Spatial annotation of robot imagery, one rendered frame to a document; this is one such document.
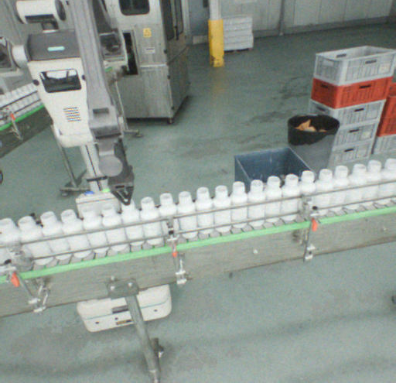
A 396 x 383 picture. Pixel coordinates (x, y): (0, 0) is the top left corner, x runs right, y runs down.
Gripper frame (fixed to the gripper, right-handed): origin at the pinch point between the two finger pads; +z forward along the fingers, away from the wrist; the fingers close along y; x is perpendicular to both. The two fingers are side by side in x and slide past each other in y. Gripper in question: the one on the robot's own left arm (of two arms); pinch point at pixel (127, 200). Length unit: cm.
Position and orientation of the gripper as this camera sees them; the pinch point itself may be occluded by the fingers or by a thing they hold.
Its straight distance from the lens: 90.8
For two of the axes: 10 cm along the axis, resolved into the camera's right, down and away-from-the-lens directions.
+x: -9.8, 1.6, -1.1
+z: 0.7, 8.4, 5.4
